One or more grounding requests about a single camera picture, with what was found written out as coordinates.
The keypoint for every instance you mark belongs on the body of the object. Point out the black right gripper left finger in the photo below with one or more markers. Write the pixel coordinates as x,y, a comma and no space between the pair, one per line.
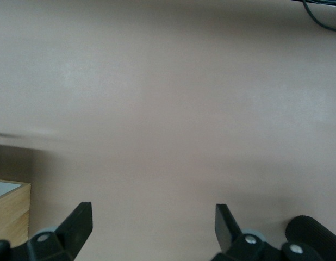
73,231

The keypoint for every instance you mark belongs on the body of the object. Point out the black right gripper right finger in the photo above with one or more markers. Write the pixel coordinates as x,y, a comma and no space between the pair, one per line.
227,231

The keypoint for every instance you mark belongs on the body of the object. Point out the black ribbed flower vase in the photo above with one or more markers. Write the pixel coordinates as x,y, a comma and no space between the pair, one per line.
314,233

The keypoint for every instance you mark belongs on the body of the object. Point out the light wooden drawer cabinet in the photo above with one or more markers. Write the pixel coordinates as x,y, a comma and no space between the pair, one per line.
10,217

